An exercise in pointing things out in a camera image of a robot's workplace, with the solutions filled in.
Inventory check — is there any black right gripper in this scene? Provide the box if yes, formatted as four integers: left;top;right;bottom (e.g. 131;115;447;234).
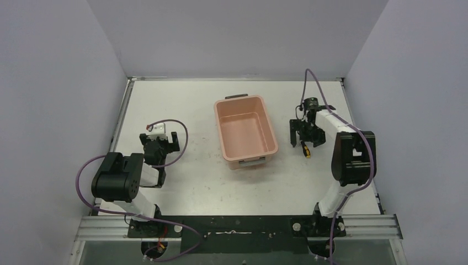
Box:
292;119;327;149

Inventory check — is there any aluminium frame rail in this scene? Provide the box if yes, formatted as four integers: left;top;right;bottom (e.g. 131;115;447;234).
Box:
75;215;184;242

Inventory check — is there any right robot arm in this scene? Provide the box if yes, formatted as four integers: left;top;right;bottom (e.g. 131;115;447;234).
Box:
289;97;376;237

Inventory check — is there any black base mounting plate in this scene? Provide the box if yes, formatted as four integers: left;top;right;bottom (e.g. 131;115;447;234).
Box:
127;213;347;257

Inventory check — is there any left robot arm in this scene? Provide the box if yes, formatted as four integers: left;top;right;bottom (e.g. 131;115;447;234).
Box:
91;120;187;238

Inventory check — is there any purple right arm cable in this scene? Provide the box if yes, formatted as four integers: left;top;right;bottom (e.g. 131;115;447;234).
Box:
300;68;376;265

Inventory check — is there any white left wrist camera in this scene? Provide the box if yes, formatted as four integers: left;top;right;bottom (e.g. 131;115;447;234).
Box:
146;123;167;140

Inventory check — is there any pink plastic bin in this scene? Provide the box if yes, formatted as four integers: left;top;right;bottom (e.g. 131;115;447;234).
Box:
214;94;279;170

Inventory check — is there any black yellow screwdriver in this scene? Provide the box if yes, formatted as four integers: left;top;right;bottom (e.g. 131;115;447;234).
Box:
300;141;311;158

